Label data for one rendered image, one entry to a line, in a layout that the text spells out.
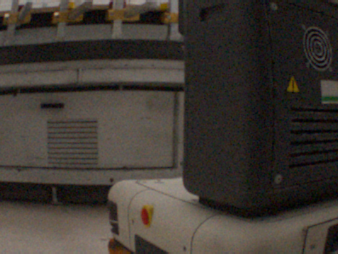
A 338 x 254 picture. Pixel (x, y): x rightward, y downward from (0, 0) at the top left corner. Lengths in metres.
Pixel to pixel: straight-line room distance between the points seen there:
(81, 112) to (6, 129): 0.41
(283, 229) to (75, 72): 1.42
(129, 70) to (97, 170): 0.46
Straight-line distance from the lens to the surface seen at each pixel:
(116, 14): 2.09
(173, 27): 2.18
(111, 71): 2.10
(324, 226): 0.83
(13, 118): 2.23
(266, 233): 0.77
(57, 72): 2.04
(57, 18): 2.02
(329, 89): 0.90
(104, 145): 2.34
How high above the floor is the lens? 0.47
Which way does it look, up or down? 3 degrees down
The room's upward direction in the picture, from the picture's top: 1 degrees clockwise
